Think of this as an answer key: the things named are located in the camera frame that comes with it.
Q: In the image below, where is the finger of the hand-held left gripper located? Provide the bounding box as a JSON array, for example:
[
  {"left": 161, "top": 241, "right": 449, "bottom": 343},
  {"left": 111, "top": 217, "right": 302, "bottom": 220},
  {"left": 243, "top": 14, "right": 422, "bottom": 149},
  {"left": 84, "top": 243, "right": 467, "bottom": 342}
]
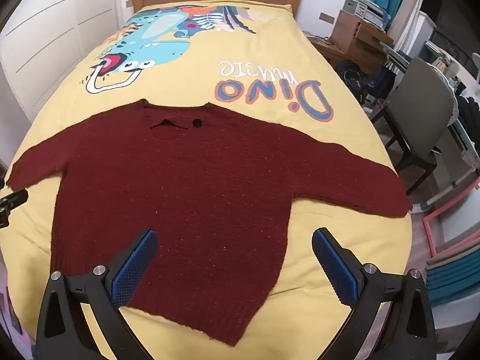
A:
[{"left": 0, "top": 189, "right": 29, "bottom": 229}]

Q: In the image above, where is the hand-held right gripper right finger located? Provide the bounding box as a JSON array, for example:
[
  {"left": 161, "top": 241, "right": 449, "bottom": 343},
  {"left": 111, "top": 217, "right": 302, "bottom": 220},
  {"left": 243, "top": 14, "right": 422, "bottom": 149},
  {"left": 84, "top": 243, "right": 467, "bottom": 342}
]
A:
[{"left": 312, "top": 227, "right": 437, "bottom": 360}]

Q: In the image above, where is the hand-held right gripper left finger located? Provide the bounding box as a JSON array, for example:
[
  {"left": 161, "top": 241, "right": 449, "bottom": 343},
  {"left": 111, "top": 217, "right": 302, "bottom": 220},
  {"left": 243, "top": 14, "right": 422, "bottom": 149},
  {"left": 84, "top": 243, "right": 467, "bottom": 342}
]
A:
[{"left": 35, "top": 228, "right": 158, "bottom": 360}]

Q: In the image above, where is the dark red knitted sweater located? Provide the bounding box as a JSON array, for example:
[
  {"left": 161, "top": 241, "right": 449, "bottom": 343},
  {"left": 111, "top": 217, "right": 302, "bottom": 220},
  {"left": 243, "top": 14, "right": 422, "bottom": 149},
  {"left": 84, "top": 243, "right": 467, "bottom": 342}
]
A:
[{"left": 5, "top": 98, "right": 412, "bottom": 347}]

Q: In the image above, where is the stack of teal folded cloth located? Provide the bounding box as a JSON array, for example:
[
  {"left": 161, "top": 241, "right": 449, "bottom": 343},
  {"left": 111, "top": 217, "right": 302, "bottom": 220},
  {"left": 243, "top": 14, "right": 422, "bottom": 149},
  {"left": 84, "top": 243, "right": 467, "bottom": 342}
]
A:
[{"left": 425, "top": 247, "right": 480, "bottom": 304}]

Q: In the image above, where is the white wardrobe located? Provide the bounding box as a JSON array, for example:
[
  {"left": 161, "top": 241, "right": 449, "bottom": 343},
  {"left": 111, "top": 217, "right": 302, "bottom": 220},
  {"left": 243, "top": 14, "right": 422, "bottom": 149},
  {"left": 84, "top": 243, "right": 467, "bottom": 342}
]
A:
[{"left": 0, "top": 0, "right": 134, "bottom": 128}]

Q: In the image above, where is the black backpack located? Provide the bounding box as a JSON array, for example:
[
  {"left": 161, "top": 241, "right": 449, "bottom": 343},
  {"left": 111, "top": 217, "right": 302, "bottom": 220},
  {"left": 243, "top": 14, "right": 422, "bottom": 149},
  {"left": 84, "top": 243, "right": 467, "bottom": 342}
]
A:
[{"left": 335, "top": 60, "right": 366, "bottom": 106}]

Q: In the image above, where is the dark blue bag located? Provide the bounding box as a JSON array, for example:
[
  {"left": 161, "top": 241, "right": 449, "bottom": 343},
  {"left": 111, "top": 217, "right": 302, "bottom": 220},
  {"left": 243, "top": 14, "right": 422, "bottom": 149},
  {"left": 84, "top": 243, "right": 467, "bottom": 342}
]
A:
[{"left": 365, "top": 65, "right": 396, "bottom": 102}]

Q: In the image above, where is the grey chair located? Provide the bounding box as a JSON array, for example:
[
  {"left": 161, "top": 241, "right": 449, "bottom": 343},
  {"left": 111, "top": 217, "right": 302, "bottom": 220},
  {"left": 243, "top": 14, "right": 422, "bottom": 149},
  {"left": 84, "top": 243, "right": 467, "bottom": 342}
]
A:
[{"left": 371, "top": 57, "right": 460, "bottom": 196}]

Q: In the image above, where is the wooden nightstand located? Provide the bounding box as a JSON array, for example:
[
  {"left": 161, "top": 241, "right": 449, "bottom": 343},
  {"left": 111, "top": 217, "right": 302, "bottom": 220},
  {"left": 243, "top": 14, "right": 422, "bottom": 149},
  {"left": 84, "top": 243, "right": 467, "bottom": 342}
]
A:
[{"left": 305, "top": 32, "right": 379, "bottom": 72}]

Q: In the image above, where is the yellow printed bed cover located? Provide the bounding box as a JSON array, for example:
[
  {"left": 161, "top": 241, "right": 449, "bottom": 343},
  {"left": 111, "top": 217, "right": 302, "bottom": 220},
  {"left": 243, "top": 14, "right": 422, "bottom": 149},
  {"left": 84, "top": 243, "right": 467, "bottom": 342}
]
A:
[{"left": 0, "top": 3, "right": 413, "bottom": 360}]

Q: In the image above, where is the wooden drawer cabinet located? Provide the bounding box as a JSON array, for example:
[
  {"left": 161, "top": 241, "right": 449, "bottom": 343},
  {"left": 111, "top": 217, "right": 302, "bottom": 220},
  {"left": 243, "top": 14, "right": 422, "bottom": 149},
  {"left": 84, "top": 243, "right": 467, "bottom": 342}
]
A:
[{"left": 330, "top": 9, "right": 394, "bottom": 64}]

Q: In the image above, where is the white printer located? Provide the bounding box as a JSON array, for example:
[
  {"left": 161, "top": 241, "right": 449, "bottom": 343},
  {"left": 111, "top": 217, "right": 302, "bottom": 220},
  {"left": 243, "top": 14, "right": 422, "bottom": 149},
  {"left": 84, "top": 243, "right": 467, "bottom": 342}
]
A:
[{"left": 343, "top": 0, "right": 391, "bottom": 27}]

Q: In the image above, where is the pink frame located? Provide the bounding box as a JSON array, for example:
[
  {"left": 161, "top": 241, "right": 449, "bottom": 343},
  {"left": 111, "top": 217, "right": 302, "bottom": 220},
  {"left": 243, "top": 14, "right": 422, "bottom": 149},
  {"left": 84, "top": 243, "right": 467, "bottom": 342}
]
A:
[{"left": 423, "top": 189, "right": 480, "bottom": 257}]

